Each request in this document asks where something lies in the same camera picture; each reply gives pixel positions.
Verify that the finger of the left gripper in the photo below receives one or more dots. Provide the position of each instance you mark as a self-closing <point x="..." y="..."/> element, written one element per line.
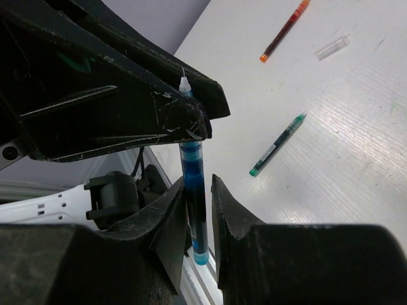
<point x="96" y="18"/>

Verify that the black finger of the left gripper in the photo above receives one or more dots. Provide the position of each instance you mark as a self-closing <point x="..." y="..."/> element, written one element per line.
<point x="66" y="95"/>

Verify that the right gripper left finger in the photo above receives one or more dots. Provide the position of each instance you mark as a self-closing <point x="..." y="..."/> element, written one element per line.
<point x="94" y="244"/>

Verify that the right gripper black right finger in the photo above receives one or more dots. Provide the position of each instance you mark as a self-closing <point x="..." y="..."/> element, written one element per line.
<point x="260" y="263"/>

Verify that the light blue pen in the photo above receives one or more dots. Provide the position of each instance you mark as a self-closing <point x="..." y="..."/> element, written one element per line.
<point x="194" y="188"/>

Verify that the green pen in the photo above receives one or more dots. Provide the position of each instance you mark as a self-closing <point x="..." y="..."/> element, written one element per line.
<point x="278" y="143"/>

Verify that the orange pen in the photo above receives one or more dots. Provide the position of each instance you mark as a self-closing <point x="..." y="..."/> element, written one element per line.
<point x="284" y="30"/>

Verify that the clear pen cap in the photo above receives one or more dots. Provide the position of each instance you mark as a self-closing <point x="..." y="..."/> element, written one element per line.
<point x="331" y="48"/>

